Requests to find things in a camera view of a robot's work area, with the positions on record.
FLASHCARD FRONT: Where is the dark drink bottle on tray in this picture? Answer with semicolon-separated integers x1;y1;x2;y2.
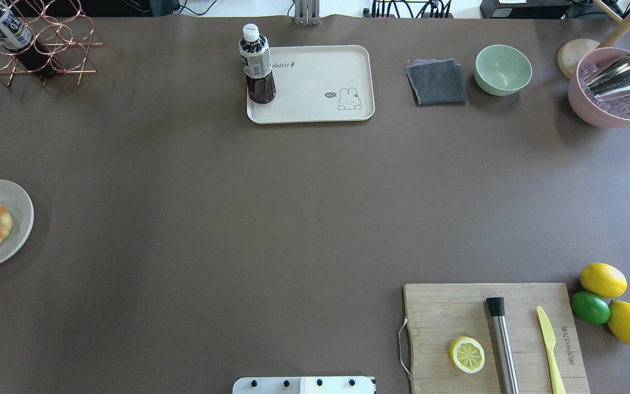
238;23;277;104

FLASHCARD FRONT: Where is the wooden cutting board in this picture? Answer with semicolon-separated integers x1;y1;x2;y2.
404;283;590;393

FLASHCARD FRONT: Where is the cream rabbit tray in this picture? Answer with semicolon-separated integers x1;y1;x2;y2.
247;45;375;124

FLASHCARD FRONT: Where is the mint green bowl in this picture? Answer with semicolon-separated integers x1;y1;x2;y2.
474;44;533;96

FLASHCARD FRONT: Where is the metal ice scoop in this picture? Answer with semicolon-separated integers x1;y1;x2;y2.
586;54;630;101

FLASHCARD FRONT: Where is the dark bottle in rack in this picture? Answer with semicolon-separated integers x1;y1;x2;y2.
0;2;57;78

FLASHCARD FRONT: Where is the yellow plastic knife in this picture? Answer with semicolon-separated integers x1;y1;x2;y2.
536;306;567;394

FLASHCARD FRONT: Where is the pink ice bowl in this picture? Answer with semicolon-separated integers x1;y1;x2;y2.
568;47;630;128

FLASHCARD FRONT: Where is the grey folded cloth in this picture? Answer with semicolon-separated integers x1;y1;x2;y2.
405;59;468;106

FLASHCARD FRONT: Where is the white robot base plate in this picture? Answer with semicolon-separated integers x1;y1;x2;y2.
232;375;377;393

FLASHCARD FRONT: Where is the copper wire bottle rack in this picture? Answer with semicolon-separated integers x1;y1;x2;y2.
0;1;103;88

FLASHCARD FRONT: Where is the half lemon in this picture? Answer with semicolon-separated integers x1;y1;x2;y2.
448;336;485;374

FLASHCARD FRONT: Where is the round wooden stand base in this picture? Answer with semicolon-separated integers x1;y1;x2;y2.
557;38;599;78

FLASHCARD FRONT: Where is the steel muddler black tip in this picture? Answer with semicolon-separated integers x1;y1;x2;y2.
485;297;520;393

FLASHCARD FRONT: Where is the white round plate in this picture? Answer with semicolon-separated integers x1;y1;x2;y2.
0;179;34;264

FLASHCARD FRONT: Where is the yellow lemon upper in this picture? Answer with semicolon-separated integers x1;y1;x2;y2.
579;263;628;298

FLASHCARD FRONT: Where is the green lime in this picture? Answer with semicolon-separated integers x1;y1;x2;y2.
570;291;611;325

